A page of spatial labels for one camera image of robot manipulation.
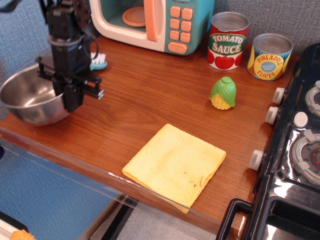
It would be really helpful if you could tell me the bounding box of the teal dish brush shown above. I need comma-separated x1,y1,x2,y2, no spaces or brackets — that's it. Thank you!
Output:
89,52,108,71

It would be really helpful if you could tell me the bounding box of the tomato sauce can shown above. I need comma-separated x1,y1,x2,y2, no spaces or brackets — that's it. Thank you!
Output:
207,11,250,71

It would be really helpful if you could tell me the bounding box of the pineapple slices can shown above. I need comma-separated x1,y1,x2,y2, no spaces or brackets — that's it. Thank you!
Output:
247,33,294,81

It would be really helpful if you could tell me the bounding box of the grey stove burner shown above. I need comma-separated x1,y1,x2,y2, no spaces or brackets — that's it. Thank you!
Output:
290,129,320,186
305,80,320,117

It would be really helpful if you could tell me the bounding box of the grey rear stove burner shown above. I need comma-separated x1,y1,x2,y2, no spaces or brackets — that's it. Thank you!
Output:
305,80,320,117

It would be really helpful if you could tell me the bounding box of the white stove knob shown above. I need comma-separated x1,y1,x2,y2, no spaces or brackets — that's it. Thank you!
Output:
265,106,279,125
272,87,286,105
249,149,264,171

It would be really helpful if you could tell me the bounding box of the yellow folded cloth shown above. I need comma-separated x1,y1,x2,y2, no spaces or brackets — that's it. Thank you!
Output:
122,124,227,214

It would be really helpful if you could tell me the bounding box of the white stove button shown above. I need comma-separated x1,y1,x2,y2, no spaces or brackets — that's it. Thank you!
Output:
293,111,308,128

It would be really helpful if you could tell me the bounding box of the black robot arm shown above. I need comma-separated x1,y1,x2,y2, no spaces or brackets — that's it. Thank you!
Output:
0,0,105,113

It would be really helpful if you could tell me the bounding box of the black toy stove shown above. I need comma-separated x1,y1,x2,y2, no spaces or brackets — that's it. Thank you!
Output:
216,43,320,240

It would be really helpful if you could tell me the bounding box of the orange microwave turntable plate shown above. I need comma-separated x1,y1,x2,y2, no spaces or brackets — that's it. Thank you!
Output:
122,6,146,28

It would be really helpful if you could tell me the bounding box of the orange fuzzy object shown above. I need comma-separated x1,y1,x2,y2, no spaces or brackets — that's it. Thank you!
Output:
9,230,35,240

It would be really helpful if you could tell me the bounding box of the toy corn cob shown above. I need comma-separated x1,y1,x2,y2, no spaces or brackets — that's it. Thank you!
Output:
209,76,237,110

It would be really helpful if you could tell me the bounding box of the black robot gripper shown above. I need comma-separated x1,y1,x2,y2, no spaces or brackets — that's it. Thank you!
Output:
36,39,104,113

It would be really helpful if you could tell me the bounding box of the teal toy microwave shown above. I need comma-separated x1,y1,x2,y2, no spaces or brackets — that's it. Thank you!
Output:
89,0,215,56

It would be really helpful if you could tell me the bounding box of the stainless steel pot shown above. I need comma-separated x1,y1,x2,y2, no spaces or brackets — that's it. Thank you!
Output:
0,64,70,126

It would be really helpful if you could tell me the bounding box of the grey front stove burner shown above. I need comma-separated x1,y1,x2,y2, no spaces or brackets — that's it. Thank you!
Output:
290,129,320,186

